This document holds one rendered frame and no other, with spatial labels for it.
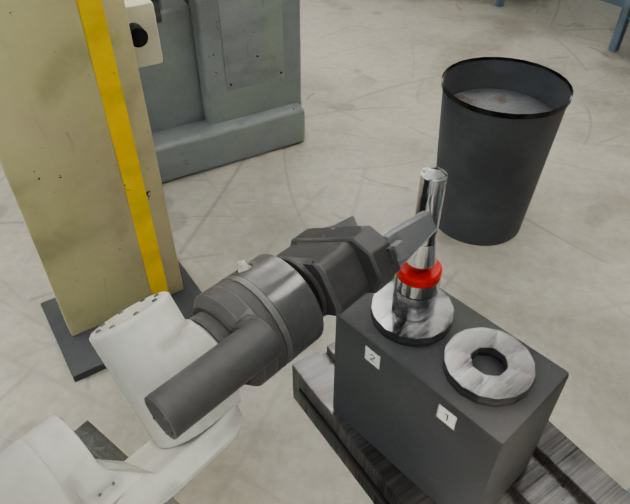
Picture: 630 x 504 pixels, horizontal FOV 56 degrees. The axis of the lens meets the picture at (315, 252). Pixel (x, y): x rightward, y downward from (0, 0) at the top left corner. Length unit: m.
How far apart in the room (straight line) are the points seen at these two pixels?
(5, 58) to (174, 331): 1.33
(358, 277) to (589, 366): 1.78
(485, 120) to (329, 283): 1.76
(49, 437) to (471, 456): 0.39
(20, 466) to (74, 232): 1.59
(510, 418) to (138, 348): 0.35
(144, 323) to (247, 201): 2.31
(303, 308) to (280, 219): 2.14
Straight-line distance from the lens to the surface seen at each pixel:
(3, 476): 0.42
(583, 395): 2.15
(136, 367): 0.44
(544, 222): 2.77
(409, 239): 0.52
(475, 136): 2.25
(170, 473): 0.44
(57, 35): 1.71
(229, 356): 0.41
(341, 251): 0.49
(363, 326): 0.65
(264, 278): 0.47
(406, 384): 0.64
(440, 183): 0.54
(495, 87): 2.63
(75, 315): 2.18
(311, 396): 0.84
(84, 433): 1.52
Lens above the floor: 1.61
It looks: 41 degrees down
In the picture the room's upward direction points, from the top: straight up
